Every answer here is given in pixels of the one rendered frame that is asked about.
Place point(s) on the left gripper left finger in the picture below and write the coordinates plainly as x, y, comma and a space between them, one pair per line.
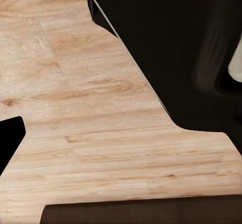
12, 132

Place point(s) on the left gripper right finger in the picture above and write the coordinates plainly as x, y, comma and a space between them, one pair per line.
234, 132

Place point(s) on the cabinet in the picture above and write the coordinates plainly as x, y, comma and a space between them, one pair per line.
223, 209

